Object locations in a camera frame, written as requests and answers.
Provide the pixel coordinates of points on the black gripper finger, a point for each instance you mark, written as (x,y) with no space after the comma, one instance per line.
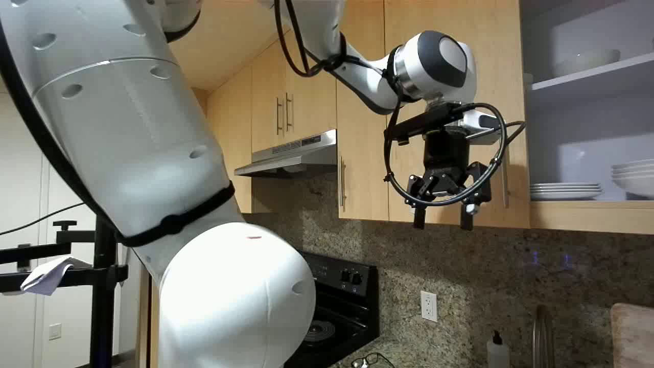
(420,212)
(469,217)

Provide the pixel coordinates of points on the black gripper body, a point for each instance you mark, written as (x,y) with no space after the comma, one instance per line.
(446,160)

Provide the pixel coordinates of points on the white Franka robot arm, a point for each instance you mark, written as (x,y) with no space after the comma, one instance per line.
(136,135)

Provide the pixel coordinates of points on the narrow wooden cabinet door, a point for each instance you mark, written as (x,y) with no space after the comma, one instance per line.
(360,151)

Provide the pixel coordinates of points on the wide wooden cabinet door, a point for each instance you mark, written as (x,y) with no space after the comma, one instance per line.
(502,63)

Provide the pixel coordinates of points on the wooden double door cabinet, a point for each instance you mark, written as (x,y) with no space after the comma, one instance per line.
(304,95)

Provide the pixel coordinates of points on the white cabinet shelf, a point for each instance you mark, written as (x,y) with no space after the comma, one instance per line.
(593,76)

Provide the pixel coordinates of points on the flat stack of white plates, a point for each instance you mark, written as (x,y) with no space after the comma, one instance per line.
(565,191)

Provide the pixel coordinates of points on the black kitchen stove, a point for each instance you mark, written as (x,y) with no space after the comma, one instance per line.
(345,307)

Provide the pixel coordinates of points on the stainless steel range hood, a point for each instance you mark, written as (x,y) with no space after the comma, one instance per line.
(292,157)

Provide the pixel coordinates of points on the clear soap dispenser black pump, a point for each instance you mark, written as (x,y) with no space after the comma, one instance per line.
(497,352)

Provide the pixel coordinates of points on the glass pan lid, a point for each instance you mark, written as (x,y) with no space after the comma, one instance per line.
(371,361)

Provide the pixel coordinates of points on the tall stack of white dishes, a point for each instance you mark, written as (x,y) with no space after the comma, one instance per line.
(637,178)

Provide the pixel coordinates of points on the light wooden cutting board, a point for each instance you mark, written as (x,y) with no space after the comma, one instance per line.
(634,339)

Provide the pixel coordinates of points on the white folded paper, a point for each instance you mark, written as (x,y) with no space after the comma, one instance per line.
(50,277)

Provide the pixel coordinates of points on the grey wrist camera black mount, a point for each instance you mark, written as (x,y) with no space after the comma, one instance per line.
(470,122)

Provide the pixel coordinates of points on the white wall outlet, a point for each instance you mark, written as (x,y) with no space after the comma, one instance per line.
(427,306)

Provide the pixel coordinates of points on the black metal camera stand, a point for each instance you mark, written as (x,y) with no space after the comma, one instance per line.
(102,287)

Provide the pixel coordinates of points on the white wall switch plate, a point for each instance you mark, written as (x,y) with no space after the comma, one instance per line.
(54,332)

